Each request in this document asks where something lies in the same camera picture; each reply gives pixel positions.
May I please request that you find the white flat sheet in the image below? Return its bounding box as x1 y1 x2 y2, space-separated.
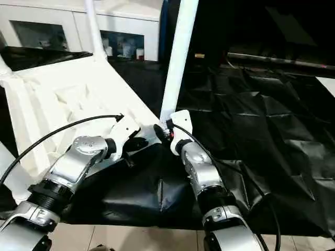
317 76 335 99

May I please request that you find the long black bar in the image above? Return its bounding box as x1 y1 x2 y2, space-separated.
228 52 335 71

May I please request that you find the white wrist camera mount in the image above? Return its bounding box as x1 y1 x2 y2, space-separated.
166 110 193 155
107 116 141 157

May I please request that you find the white plastic table top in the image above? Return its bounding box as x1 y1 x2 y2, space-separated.
0 55 163 204

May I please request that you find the white cabinet with glass doors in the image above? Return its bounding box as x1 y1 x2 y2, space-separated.
0 0 163 61

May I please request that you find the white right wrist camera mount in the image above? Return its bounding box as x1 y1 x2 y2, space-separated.
166 110 193 155

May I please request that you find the black case with yellow label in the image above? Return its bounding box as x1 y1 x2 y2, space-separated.
160 0 335 61

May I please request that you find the black mat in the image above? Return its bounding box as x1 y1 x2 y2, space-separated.
0 46 335 238

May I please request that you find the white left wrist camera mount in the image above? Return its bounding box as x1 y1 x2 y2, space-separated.
107 116 141 157

